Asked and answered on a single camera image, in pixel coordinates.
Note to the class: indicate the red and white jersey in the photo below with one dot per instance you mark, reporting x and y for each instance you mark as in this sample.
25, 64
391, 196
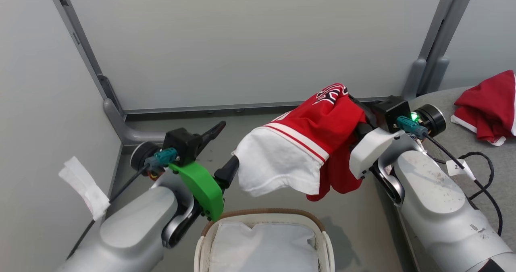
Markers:
322, 123

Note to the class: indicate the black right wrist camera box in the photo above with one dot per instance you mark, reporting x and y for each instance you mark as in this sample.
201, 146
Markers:
387, 111

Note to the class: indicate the grey partition post with foot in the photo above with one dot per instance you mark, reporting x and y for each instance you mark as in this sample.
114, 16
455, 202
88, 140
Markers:
117, 121

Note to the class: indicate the red garment with white trim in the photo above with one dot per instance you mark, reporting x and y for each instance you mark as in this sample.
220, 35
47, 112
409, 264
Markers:
487, 102

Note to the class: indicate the white and grey right robot arm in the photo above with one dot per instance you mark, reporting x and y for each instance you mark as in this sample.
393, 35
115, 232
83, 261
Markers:
435, 199

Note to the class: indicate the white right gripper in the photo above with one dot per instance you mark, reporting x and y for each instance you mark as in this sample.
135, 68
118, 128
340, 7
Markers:
371, 151

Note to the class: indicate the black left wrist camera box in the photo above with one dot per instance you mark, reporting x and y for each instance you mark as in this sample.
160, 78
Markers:
183, 143

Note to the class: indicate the white and grey left robot arm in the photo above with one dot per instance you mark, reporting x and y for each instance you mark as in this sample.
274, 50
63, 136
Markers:
137, 219

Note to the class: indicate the white cloth in basket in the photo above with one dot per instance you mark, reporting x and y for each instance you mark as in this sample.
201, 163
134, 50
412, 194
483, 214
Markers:
262, 248

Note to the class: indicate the grey partition corner post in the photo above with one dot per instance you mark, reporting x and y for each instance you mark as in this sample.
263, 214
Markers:
443, 22

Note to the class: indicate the woven rim laundry basket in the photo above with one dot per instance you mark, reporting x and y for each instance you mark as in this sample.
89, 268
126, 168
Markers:
326, 248

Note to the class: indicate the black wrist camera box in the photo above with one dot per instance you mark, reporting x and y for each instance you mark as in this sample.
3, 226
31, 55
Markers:
387, 111
183, 143

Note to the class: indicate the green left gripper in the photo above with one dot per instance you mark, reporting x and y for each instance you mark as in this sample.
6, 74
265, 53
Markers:
203, 191

